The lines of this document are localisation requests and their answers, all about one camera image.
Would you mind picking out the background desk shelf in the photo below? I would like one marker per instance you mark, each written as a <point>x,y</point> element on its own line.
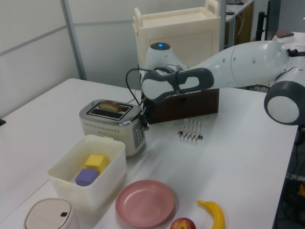
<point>238,21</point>

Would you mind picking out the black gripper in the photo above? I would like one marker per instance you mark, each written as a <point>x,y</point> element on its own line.
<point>149,106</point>

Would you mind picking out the purple cube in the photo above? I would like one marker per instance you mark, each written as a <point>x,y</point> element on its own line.
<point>87,176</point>

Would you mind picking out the yellow banana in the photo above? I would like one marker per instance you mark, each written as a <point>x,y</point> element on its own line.
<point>218,214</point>

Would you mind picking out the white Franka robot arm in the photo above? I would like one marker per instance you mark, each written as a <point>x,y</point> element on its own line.
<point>238,64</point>

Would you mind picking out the pink plate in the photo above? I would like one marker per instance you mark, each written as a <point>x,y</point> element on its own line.
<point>145,202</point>

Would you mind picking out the chrome and cream toaster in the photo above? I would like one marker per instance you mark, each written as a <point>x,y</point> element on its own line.
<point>107,128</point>

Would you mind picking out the white plastic container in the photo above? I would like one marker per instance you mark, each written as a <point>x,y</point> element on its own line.
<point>95,190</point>

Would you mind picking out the red apple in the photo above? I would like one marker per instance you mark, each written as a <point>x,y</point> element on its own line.
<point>183,224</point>

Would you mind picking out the black monitor stand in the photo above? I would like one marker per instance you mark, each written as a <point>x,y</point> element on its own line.
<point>261,21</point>

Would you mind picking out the yellow cube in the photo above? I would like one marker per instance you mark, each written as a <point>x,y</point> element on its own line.
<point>94,161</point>

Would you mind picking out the metal toast rack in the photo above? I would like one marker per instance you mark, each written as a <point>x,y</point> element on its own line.
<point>190,131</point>

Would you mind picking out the cream bin with lid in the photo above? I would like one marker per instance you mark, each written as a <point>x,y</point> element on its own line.
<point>47,214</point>

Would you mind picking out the brown toast slice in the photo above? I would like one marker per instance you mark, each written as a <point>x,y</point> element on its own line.
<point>109,105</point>

